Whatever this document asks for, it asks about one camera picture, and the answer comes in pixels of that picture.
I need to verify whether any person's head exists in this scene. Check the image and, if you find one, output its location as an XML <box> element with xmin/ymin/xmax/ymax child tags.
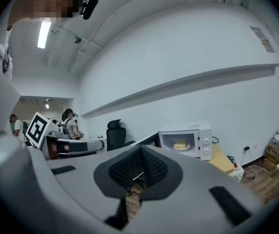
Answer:
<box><xmin>6</xmin><ymin>0</ymin><xmax>85</xmax><ymax>32</ymax></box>

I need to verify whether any white plate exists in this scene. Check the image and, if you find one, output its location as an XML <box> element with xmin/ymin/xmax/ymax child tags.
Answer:
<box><xmin>170</xmin><ymin>144</ymin><xmax>192</xmax><ymax>152</ymax></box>

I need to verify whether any long ceiling light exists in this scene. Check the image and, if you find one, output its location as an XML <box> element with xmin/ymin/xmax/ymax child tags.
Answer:
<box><xmin>37</xmin><ymin>20</ymin><xmax>53</xmax><ymax>49</ymax></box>

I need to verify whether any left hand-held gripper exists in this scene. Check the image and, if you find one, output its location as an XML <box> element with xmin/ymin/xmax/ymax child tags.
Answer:
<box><xmin>25</xmin><ymin>111</ymin><xmax>105</xmax><ymax>160</ymax></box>

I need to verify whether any yellow toast food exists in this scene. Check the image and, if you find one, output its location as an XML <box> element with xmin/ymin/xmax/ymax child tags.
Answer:
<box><xmin>173</xmin><ymin>140</ymin><xmax>188</xmax><ymax>149</ymax></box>

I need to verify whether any white microwave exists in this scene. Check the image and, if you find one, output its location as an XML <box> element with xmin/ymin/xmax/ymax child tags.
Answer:
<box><xmin>129</xmin><ymin>120</ymin><xmax>213</xmax><ymax>161</ymax></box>

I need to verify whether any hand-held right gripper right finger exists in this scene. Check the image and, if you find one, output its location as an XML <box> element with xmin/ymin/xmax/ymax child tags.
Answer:
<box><xmin>129</xmin><ymin>144</ymin><xmax>265</xmax><ymax>234</ymax></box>

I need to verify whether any yellow wooden table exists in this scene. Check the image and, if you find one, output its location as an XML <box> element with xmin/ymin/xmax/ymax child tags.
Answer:
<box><xmin>206</xmin><ymin>142</ymin><xmax>235</xmax><ymax>175</ymax></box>

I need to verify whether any black office chair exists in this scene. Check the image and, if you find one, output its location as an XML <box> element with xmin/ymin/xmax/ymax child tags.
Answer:
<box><xmin>106</xmin><ymin>118</ymin><xmax>136</xmax><ymax>152</ymax></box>

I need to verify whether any long white wall shelf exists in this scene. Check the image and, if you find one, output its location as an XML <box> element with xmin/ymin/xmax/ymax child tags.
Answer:
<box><xmin>80</xmin><ymin>63</ymin><xmax>279</xmax><ymax>119</ymax></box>

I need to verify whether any paper wall poster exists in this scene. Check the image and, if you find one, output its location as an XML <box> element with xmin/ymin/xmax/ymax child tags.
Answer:
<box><xmin>249</xmin><ymin>26</ymin><xmax>276</xmax><ymax>54</ymax></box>

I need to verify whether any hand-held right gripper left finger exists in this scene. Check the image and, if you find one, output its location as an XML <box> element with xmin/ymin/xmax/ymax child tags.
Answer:
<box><xmin>27</xmin><ymin>144</ymin><xmax>144</xmax><ymax>234</ymax></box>

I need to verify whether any black head-worn camera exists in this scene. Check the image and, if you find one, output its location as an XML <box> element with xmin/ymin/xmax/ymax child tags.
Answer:
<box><xmin>79</xmin><ymin>0</ymin><xmax>100</xmax><ymax>20</ymax></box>

